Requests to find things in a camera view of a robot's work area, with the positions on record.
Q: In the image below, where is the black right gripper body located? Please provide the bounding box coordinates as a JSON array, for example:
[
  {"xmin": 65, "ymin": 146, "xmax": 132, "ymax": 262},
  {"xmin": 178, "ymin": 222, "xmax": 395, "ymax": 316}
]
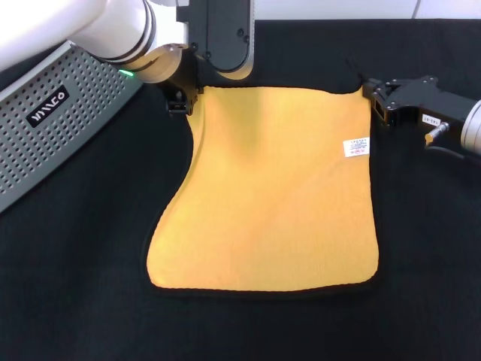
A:
[{"xmin": 394, "ymin": 76, "xmax": 478, "ymax": 142}]

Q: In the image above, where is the right gripper cable silver plug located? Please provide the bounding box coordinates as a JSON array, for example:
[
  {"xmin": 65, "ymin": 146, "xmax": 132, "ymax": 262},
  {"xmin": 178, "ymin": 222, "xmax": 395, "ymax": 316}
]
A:
[{"xmin": 423, "ymin": 122, "xmax": 481, "ymax": 162}]

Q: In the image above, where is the grey perforated storage box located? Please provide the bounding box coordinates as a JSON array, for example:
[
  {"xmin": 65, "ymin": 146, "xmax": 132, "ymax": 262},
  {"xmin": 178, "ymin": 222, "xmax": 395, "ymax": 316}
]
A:
[{"xmin": 0, "ymin": 40, "xmax": 144, "ymax": 215}]

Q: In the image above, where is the yellow grey towel black trim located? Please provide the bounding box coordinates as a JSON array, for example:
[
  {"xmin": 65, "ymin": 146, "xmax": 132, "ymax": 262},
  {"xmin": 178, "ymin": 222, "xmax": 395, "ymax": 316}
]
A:
[{"xmin": 143, "ymin": 58, "xmax": 380, "ymax": 300}]

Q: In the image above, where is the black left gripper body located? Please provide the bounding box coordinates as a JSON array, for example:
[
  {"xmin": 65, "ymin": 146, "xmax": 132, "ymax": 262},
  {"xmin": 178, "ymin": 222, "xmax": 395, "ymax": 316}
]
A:
[{"xmin": 162, "ymin": 52, "xmax": 206, "ymax": 95}]

